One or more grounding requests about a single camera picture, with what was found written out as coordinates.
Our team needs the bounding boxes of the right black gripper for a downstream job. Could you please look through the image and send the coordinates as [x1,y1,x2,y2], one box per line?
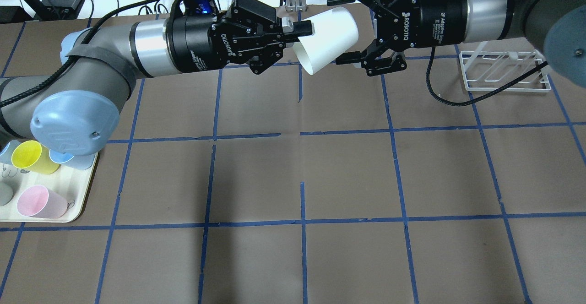
[326,0,467,76]

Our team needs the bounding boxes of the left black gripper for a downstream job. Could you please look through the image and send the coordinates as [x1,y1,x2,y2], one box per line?
[165,0,314,75]

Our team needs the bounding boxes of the white plastic cup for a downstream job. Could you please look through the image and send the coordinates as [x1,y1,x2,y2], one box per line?
[292,6,359,75]

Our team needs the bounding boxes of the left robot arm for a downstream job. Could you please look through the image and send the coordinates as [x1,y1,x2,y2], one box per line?
[1,0,314,156]

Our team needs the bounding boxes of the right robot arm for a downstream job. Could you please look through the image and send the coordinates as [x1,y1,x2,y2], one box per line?
[327,0,586,87]

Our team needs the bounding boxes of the blue cup far end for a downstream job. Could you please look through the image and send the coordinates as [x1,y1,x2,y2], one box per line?
[49,150,97,170]

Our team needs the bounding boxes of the yellow plastic cup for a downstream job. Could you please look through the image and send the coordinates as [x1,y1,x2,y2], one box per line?
[11,141,60,174]

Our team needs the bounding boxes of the pink plastic cup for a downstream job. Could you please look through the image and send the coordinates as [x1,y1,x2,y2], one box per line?
[16,185,68,219]

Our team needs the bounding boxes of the blue cup near grey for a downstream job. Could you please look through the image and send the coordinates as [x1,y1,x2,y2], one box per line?
[0,140,21,165]

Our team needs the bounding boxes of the black power adapter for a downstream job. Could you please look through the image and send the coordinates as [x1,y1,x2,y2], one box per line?
[41,0,86,20]

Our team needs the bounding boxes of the cream plastic tray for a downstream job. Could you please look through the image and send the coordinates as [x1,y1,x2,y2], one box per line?
[0,152,100,224]

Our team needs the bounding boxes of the white wire cup rack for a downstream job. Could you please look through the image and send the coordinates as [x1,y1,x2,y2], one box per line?
[458,40,546,93]

